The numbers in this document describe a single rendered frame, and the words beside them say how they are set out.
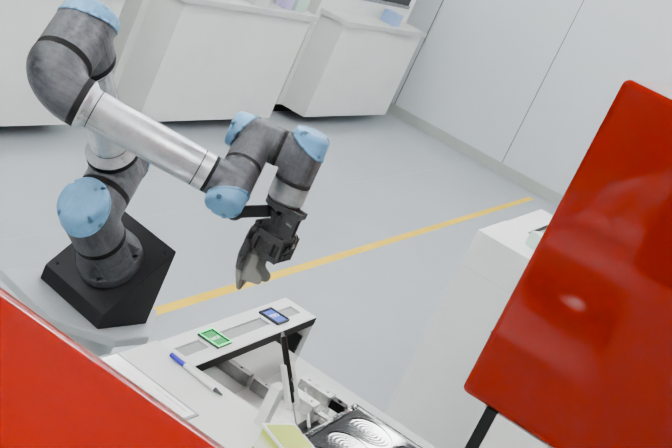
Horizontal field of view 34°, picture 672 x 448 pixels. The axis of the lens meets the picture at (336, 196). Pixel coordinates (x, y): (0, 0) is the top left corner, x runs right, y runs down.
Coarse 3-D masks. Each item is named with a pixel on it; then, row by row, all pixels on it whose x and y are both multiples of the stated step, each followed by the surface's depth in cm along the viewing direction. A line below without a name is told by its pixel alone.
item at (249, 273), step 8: (248, 256) 222; (256, 256) 222; (248, 264) 223; (256, 264) 222; (240, 272) 223; (248, 272) 223; (256, 272) 222; (240, 280) 225; (248, 280) 223; (256, 280) 222
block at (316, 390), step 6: (306, 378) 244; (312, 378) 245; (300, 384) 243; (306, 384) 242; (312, 384) 243; (318, 384) 244; (312, 390) 242; (318, 390) 241; (324, 390) 242; (330, 390) 244; (312, 396) 242; (318, 396) 241; (324, 396) 241; (330, 396) 241; (324, 402) 241
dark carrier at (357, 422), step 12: (348, 420) 236; (360, 420) 239; (372, 420) 241; (324, 432) 227; (336, 432) 229; (348, 432) 231; (360, 432) 233; (372, 432) 236; (384, 432) 238; (312, 444) 220; (324, 444) 222; (336, 444) 224; (348, 444) 226; (360, 444) 229; (372, 444) 231; (384, 444) 233; (396, 444) 235; (408, 444) 238
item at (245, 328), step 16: (272, 304) 260; (288, 304) 264; (224, 320) 241; (240, 320) 244; (256, 320) 249; (304, 320) 259; (176, 336) 224; (192, 336) 227; (240, 336) 237; (256, 336) 240; (176, 352) 218; (192, 352) 221; (208, 352) 224; (224, 352) 227
